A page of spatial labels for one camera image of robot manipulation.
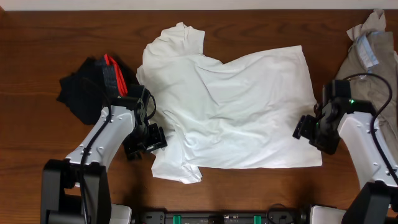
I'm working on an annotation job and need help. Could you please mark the white printed t-shirt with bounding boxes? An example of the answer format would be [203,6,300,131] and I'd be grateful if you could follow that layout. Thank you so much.
[136,23,322,184]

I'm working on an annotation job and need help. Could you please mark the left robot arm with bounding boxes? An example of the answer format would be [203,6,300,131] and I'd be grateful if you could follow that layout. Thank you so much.
[40,85,167,224]

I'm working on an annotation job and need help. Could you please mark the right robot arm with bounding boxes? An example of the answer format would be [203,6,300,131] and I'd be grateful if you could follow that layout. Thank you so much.
[293,80,397,223]

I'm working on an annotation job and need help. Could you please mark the black shorts with red waistband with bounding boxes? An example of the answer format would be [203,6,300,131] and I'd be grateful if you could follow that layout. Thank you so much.
[57,54,138,125]

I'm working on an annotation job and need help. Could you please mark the khaki beige garment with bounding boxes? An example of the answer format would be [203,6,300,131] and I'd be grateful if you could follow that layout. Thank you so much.
[336,9,397,157]

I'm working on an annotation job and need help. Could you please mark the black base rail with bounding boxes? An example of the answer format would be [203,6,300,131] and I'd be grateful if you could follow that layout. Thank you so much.
[130,207,310,224]

